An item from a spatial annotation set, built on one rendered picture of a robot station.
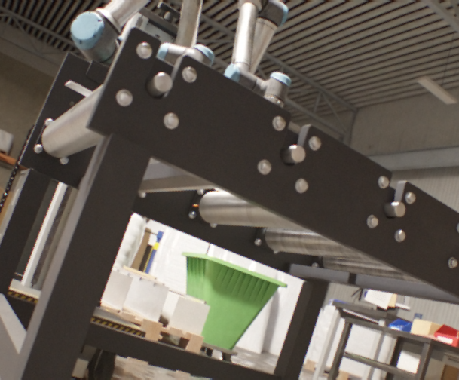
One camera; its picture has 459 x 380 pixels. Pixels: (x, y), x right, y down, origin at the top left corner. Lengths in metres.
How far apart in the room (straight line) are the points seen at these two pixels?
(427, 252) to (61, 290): 0.84
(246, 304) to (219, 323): 0.27
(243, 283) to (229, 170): 3.52
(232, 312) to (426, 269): 3.33
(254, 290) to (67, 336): 3.72
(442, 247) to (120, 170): 0.82
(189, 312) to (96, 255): 2.95
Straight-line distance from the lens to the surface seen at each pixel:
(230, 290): 4.50
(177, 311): 3.77
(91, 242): 0.88
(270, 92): 2.30
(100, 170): 0.88
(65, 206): 2.57
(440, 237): 1.37
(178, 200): 1.98
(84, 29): 2.35
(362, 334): 8.57
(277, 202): 1.05
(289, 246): 1.95
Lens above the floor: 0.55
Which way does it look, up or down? 12 degrees up
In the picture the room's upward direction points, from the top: 19 degrees clockwise
